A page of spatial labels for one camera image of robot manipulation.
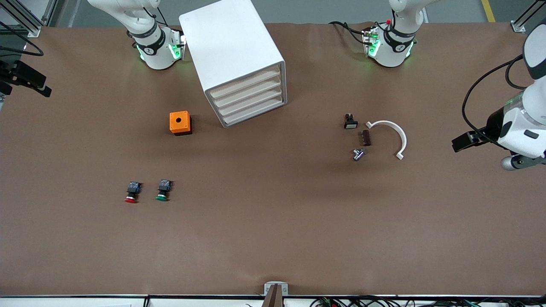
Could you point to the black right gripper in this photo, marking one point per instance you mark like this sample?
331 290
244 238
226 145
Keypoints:
17 72

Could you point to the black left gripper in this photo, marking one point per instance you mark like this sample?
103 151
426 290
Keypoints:
493 126

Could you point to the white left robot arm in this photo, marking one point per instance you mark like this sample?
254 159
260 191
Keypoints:
394 42

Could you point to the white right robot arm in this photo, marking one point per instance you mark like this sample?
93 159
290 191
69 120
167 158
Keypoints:
153 47

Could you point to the red push button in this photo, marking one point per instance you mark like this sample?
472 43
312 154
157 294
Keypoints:
133 187

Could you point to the green push button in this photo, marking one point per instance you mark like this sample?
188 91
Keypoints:
164 186

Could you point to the brown terminal block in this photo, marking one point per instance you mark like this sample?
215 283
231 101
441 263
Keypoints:
366 138

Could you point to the small silver metal part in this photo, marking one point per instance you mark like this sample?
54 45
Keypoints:
358 154

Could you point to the aluminium frame profile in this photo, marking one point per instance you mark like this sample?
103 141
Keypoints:
518 26
25 21

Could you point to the white curved plastic bracket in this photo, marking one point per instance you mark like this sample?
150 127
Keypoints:
401 136

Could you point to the small black switch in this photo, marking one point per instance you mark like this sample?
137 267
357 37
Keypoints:
350 124

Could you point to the orange button enclosure box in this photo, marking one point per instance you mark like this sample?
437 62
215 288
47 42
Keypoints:
184 123

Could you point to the white table edge rail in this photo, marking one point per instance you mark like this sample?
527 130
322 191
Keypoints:
64 302

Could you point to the brown post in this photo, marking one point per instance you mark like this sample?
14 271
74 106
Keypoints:
275 298

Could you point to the grey metal bracket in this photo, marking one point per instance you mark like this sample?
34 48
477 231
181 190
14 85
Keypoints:
268 290

